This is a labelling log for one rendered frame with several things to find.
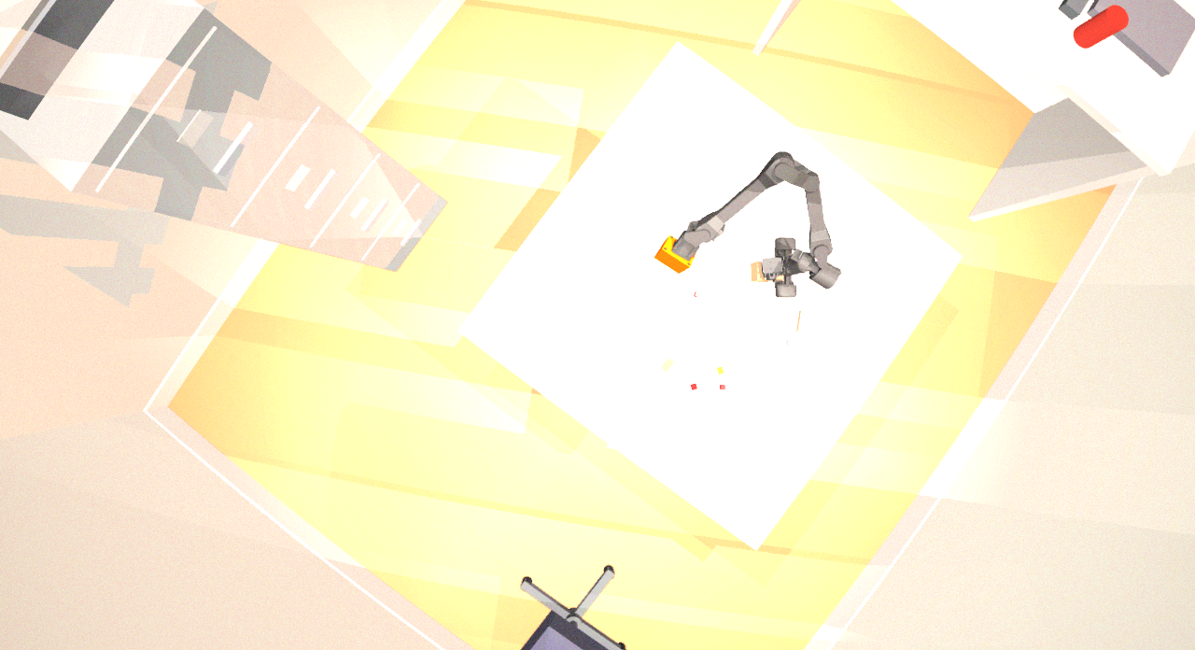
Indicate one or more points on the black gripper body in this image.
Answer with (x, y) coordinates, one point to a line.
(786, 287)

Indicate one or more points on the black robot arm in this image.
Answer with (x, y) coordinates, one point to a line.
(781, 167)

